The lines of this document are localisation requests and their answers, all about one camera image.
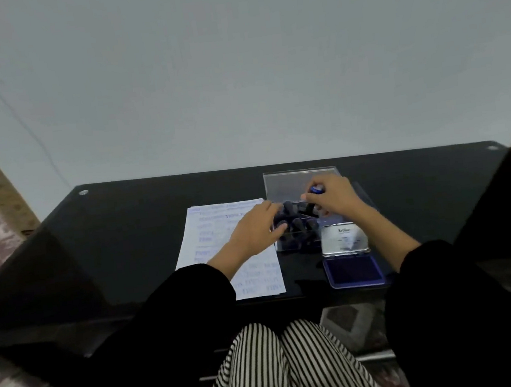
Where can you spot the person's left hand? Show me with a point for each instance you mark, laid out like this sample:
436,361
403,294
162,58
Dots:
251,234

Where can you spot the person's right hand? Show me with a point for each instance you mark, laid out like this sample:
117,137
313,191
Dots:
338,195

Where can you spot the person's left thumb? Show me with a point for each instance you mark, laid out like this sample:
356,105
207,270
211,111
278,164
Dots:
279,233

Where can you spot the person's right fingers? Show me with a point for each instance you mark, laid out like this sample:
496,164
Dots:
317,198

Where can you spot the blue rubber stamp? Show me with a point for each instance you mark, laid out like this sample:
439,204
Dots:
317,189

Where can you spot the clear plastic stamp box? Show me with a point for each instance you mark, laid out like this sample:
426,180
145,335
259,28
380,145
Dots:
282,188

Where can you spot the person's left forearm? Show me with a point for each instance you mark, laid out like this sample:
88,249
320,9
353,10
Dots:
192,327

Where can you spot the person's right forearm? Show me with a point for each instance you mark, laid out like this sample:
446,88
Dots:
437,299

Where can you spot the pile of dark blue stamps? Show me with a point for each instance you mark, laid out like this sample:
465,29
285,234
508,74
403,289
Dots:
299,232

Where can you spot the white stamped paper sheet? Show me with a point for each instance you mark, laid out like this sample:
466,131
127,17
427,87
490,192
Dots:
207,233

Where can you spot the blue ink pad tin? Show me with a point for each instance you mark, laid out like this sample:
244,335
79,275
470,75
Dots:
351,263

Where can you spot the patterned floor rug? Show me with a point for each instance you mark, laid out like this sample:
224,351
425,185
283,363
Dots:
353,327

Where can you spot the person's striped trousers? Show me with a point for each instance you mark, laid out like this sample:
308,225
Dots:
276,372

